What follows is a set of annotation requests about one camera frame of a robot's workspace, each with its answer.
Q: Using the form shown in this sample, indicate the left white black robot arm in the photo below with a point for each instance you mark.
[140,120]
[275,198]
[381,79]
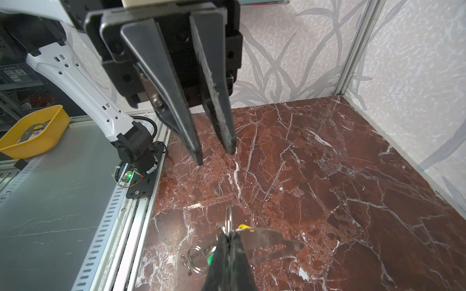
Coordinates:
[31,30]

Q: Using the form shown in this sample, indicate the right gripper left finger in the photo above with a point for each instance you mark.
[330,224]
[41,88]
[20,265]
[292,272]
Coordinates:
[218,276]

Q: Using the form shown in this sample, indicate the yellow plastic bin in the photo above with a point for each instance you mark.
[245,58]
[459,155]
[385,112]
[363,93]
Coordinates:
[36,133]

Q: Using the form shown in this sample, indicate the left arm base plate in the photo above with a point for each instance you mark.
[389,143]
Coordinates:
[145,175]

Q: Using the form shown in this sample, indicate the aluminium mounting rail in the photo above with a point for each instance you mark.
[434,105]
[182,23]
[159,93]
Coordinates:
[114,256]

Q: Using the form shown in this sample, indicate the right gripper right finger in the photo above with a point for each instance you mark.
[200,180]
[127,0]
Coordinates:
[241,278]

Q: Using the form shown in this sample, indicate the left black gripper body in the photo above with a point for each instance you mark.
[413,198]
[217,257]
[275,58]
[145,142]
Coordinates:
[103,26]

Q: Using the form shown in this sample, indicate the green circuit board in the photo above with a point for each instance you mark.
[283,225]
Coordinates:
[126,180]

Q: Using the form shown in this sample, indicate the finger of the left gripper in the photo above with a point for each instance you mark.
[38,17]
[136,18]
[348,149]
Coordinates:
[208,37]
[145,41]

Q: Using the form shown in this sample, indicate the steel key organizer plate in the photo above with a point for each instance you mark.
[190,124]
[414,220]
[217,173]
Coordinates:
[260,238]

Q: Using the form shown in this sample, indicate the yellow capped key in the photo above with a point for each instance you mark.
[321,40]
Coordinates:
[243,226]

